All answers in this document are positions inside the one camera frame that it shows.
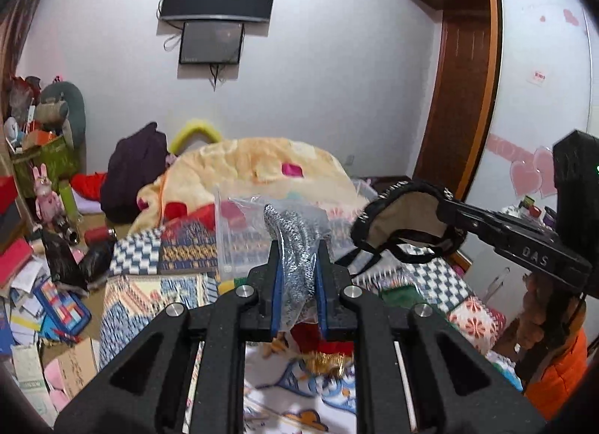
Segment black beige eye mask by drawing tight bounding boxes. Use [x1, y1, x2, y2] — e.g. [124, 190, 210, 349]
[350, 180, 466, 265]

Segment black white braided headband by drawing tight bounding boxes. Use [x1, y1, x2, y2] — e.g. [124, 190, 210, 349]
[264, 201, 328, 328]

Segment clear plastic storage box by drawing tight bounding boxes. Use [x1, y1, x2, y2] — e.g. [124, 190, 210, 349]
[215, 192, 368, 331]

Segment orange jacket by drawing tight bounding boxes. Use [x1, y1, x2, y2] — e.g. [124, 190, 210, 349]
[525, 328, 587, 421]

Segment colourful pencil case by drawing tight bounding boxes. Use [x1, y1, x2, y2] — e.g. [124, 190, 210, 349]
[33, 279, 91, 337]

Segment patterned colourful tablecloth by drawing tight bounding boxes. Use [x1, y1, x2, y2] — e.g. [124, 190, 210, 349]
[97, 213, 509, 434]

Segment white sliding wardrobe door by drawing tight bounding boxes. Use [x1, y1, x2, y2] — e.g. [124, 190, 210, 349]
[460, 0, 599, 318]

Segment pink rabbit toy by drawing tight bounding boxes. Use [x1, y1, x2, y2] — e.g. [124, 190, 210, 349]
[33, 163, 64, 224]

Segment beige fleece blanket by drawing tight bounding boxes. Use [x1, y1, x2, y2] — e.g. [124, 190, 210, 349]
[129, 137, 368, 234]

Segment dark purple clothing pile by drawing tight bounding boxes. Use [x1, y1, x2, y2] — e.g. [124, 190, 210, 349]
[100, 122, 168, 224]

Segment brown wooden wardrobe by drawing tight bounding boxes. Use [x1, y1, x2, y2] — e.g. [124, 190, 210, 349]
[414, 0, 499, 199]

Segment green cardboard box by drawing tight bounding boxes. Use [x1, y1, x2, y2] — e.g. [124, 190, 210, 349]
[11, 136, 80, 199]

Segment red box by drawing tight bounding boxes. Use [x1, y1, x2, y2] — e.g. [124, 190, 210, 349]
[0, 175, 18, 214]

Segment yellow fuzzy headband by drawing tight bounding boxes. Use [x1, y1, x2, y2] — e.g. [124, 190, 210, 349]
[168, 119, 224, 155]

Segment green dinosaur plush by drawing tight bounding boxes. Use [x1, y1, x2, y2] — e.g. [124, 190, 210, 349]
[34, 81, 86, 149]

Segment small black wall monitor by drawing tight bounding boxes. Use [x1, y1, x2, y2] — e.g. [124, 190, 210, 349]
[179, 21, 245, 65]

